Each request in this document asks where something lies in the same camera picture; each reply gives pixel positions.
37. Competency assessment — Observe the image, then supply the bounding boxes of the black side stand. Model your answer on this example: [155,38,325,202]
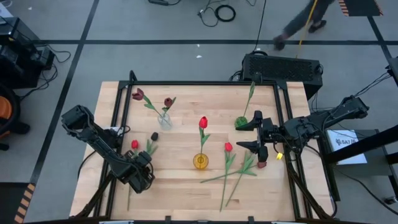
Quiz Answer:
[318,123,398,202]

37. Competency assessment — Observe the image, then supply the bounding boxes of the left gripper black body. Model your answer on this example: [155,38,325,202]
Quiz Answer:
[119,151,157,195]

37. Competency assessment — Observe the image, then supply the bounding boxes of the bundle of black cables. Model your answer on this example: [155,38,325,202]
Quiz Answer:
[354,70,393,98]

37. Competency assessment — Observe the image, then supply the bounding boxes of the green glass vase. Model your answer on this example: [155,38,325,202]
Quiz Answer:
[234,115,249,129]

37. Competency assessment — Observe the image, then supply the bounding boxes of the yellow glass vase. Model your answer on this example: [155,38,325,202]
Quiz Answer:
[192,152,210,170]

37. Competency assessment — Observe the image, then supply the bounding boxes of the orange and black machine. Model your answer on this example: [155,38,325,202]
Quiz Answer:
[0,82,31,152]

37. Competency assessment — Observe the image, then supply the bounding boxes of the person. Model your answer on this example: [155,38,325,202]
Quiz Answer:
[272,0,336,51]

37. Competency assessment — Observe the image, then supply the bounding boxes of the tangled black cable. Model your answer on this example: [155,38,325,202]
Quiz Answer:
[197,0,220,28]

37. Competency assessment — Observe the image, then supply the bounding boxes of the black aluminium table frame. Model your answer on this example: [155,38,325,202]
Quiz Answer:
[73,70,336,220]

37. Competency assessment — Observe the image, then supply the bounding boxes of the long yellow cable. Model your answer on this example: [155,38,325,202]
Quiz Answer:
[295,0,320,59]

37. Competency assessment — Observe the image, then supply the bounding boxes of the long black cable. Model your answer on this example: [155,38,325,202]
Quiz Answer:
[252,0,267,53]

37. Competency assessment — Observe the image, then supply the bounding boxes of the black orange striped mat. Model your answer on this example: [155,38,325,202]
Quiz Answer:
[338,0,384,17]
[0,182,37,224]

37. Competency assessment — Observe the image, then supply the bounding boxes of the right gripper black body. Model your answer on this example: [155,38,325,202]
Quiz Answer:
[254,110,287,164]

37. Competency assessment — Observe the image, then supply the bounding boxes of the clear glass vase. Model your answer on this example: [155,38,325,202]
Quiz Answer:
[157,111,173,131]

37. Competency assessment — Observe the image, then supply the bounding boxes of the coiled black cable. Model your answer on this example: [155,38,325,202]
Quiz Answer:
[214,4,237,23]

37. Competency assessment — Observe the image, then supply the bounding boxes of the black perforated computer case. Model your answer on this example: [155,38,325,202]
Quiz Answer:
[241,53,324,100]

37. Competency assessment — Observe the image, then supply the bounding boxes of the black artificial tulip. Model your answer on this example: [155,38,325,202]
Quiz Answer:
[225,151,258,208]
[145,132,159,157]
[242,73,262,119]

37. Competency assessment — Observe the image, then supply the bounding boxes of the white printed paper sheet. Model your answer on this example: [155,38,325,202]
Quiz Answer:
[326,129,368,166]

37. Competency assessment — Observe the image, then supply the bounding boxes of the black equipment rack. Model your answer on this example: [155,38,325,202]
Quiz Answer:
[0,17,56,90]

